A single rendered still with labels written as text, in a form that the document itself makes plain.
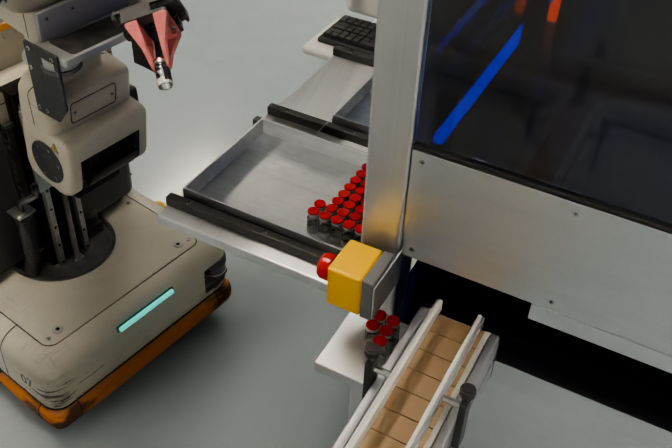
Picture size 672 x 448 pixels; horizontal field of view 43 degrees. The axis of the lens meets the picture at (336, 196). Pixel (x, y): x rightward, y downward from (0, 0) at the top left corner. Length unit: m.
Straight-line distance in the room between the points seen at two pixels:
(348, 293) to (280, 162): 0.48
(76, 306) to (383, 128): 1.29
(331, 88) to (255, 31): 2.11
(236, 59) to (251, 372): 1.71
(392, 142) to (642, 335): 0.41
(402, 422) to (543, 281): 0.26
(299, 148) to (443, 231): 0.55
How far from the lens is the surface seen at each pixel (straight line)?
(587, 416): 1.31
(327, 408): 2.31
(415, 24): 1.02
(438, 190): 1.13
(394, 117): 1.09
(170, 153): 3.16
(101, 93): 1.90
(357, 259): 1.19
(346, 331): 1.30
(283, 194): 1.53
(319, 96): 1.81
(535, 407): 1.34
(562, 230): 1.10
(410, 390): 1.17
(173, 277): 2.27
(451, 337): 1.24
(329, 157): 1.62
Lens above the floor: 1.84
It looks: 39 degrees down
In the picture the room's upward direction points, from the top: 3 degrees clockwise
